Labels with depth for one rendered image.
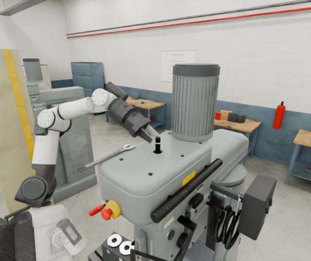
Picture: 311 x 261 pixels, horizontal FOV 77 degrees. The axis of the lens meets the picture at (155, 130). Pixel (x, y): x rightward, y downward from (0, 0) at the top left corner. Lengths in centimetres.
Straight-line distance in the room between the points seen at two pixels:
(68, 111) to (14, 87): 139
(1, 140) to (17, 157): 23
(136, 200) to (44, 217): 42
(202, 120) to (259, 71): 409
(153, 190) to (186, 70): 47
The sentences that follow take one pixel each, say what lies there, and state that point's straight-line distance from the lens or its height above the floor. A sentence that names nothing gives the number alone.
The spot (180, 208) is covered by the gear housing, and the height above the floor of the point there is 168.
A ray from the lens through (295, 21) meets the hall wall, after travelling 482.
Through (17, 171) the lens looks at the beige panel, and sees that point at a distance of 245.
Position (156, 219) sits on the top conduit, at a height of 179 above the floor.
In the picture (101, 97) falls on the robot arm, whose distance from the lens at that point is 79.
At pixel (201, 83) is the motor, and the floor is 214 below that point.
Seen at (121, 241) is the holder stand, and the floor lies 114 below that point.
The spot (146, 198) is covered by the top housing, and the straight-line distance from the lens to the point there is 62.
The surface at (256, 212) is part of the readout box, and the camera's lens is 94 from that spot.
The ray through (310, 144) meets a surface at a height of 88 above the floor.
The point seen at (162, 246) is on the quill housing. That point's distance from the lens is 94.
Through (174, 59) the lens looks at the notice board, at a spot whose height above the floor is 215.
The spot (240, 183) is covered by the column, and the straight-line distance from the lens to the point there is 131.
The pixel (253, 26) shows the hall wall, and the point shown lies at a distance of 498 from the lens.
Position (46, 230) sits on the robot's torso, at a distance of 92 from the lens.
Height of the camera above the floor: 224
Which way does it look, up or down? 21 degrees down
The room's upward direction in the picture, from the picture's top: straight up
